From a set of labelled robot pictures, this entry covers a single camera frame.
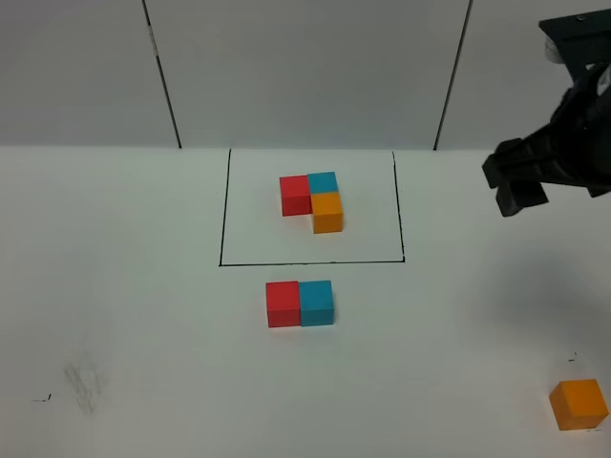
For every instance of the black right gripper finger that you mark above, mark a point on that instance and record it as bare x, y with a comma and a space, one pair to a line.
513, 160
514, 196

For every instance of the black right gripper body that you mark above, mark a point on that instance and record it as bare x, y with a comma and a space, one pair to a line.
578, 136

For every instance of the orange template cube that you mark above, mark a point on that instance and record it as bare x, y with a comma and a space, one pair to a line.
327, 213

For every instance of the blue template cube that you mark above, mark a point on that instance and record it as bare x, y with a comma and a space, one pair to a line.
322, 183

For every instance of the red template cube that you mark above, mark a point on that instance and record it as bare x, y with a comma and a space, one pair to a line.
295, 196

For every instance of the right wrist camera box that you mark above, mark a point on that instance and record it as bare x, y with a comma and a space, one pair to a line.
581, 40

